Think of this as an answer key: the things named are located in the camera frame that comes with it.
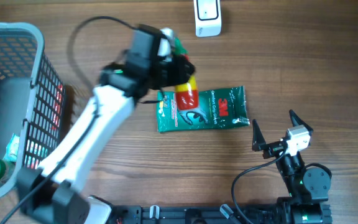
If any black right camera cable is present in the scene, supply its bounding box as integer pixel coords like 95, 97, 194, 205
230, 141, 289, 224

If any red sauce bottle green cap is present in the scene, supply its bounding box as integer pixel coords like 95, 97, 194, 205
175, 37, 199, 111

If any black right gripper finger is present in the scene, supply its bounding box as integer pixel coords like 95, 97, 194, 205
289, 110, 313, 134
252, 119, 266, 151

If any grey black plastic basket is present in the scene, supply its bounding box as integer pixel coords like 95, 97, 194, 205
0, 22, 67, 198

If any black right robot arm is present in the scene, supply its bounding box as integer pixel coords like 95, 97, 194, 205
252, 110, 332, 204

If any white barcode scanner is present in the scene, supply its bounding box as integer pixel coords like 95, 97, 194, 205
193, 0, 222, 37

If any black left camera cable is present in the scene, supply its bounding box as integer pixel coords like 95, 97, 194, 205
0, 15, 139, 224

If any white teal wipes packet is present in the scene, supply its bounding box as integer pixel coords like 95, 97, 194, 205
3, 134, 20, 162

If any black camera cable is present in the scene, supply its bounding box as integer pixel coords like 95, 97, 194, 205
230, 141, 289, 224
0, 15, 139, 224

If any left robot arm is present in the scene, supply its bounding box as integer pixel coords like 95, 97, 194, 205
16, 24, 195, 223

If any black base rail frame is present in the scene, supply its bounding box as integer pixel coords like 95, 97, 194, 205
107, 202, 333, 224

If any green 3M gloves packet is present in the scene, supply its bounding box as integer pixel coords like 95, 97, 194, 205
156, 86, 250, 133

